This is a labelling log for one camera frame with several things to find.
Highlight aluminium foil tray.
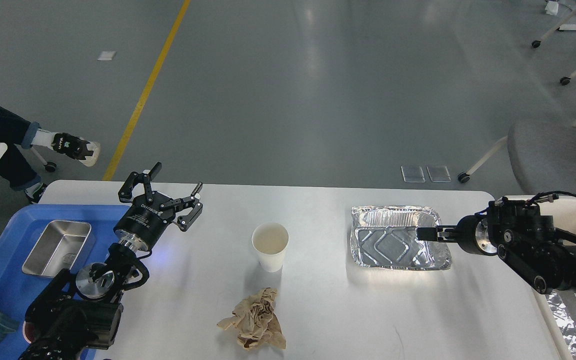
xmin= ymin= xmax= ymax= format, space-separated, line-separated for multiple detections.
xmin=349 ymin=205 xmax=452 ymax=271

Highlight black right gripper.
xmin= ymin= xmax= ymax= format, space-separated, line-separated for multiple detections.
xmin=416 ymin=215 xmax=498 ymax=256

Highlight stainless steel tray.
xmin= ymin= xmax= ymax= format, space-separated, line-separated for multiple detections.
xmin=22 ymin=219 xmax=96 ymax=278

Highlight grey office chair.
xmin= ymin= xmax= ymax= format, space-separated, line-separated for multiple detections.
xmin=457 ymin=120 xmax=576 ymax=195

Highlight white paper cup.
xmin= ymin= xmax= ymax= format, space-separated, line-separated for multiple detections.
xmin=251 ymin=222 xmax=290 ymax=272

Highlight brown paper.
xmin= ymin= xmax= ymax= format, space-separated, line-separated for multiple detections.
xmin=216 ymin=287 xmax=287 ymax=351

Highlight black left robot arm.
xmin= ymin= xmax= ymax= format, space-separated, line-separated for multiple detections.
xmin=20 ymin=162 xmax=204 ymax=360

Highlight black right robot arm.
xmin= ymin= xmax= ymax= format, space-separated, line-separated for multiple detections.
xmin=416 ymin=190 xmax=576 ymax=295

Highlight blue plastic bin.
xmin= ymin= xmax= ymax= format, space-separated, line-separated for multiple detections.
xmin=0 ymin=204 xmax=139 ymax=360

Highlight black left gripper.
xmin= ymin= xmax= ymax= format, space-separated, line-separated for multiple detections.
xmin=113 ymin=162 xmax=204 ymax=251

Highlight seated person in black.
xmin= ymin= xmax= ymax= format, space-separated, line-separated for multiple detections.
xmin=0 ymin=106 xmax=101 ymax=204

